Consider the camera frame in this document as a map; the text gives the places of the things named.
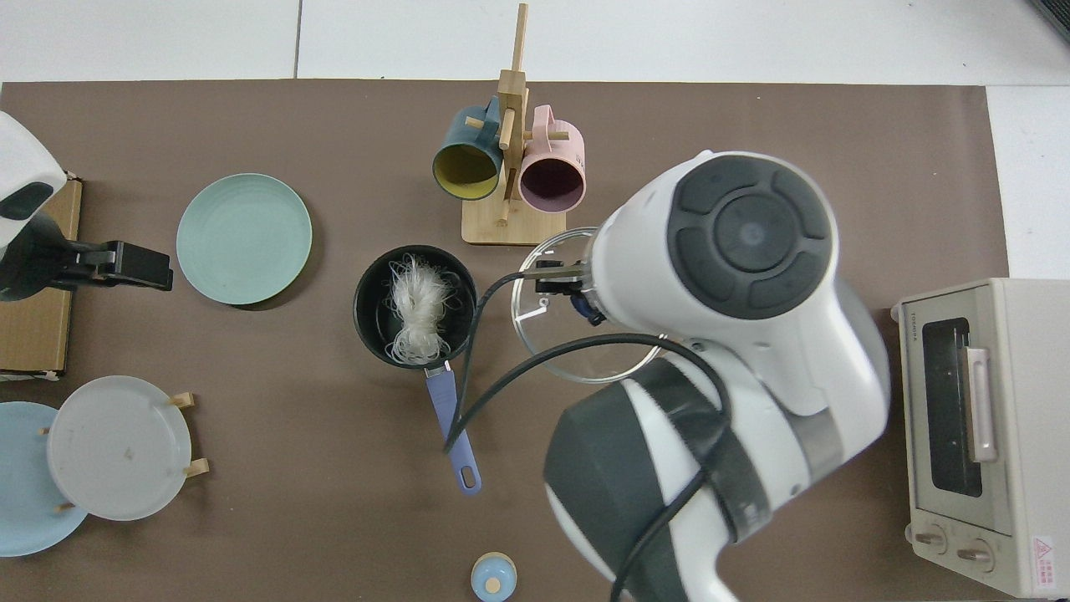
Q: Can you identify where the glass lid with blue knob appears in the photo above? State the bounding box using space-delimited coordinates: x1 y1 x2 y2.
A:
511 227 670 385

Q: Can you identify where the white vermicelli bundle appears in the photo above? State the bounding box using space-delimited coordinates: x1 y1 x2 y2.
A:
383 253 461 365

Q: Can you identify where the green round plate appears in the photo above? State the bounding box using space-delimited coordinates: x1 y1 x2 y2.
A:
176 173 313 306

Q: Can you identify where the grey round plate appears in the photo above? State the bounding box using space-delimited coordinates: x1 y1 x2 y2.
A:
46 375 195 522

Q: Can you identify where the wooden plate rack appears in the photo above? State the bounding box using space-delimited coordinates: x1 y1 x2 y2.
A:
38 390 211 513

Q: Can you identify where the light blue round plate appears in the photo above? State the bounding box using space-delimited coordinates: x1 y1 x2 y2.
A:
0 401 89 559

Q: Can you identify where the wooden cup stand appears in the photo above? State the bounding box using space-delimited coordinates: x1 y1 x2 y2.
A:
461 3 569 247

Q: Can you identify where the pink cup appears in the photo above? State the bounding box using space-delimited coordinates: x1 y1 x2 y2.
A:
517 105 587 213

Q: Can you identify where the dark teal cup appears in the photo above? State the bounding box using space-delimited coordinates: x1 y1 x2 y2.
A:
431 95 505 202

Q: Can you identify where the brown table cloth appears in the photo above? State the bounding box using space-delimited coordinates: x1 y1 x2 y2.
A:
0 79 1011 602

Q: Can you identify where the pale toaster oven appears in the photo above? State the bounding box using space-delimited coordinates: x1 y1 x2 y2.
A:
890 278 1070 599

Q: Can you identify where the dark corner object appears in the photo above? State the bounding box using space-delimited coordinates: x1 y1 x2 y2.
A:
1030 0 1070 44

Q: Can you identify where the wire basket with wooden floor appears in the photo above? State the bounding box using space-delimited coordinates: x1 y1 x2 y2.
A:
0 171 83 381

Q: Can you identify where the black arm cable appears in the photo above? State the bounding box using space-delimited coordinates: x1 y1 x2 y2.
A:
443 272 736 602

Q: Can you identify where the black pot with blue handle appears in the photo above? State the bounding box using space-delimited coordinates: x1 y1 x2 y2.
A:
353 244 483 496

